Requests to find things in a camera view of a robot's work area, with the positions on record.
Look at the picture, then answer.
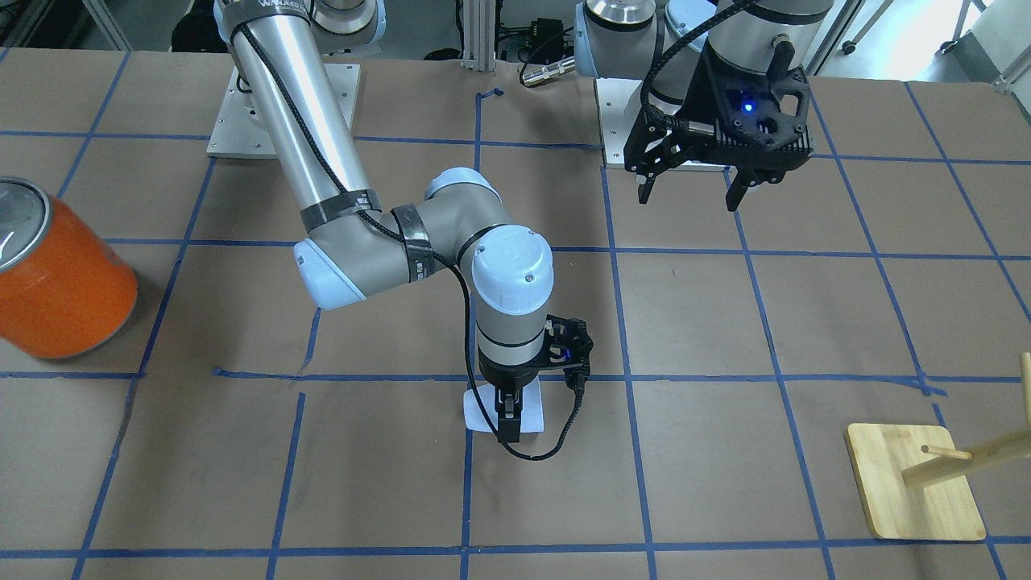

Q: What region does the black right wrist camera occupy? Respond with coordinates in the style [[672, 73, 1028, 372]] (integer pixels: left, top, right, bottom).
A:
[[537, 313, 594, 388]]

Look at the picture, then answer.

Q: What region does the light blue plastic cup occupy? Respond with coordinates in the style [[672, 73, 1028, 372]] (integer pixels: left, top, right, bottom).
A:
[[463, 379, 544, 433]]

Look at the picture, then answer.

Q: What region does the aluminium frame post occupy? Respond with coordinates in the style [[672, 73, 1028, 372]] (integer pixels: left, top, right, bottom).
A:
[[460, 0, 499, 76]]

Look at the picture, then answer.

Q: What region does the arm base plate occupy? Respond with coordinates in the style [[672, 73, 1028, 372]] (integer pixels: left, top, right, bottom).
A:
[[594, 77, 734, 172], [206, 63, 362, 160]]

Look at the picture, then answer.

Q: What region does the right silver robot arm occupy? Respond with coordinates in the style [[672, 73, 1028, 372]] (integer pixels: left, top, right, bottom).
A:
[[213, 1, 555, 443]]

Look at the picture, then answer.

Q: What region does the orange canister with grey lid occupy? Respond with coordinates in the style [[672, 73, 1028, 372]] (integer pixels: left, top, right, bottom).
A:
[[1, 176, 139, 359]]

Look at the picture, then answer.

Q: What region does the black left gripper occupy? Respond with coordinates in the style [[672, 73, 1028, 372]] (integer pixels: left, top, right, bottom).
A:
[[625, 48, 811, 213]]

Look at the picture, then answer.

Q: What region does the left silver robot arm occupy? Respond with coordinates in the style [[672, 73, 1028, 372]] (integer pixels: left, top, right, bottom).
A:
[[573, 1, 833, 212]]

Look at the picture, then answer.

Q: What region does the wooden mug tree stand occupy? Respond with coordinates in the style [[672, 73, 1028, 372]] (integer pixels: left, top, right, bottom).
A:
[[843, 351, 1029, 542]]

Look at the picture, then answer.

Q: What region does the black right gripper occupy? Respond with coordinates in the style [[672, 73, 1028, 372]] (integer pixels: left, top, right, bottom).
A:
[[480, 362, 539, 444]]

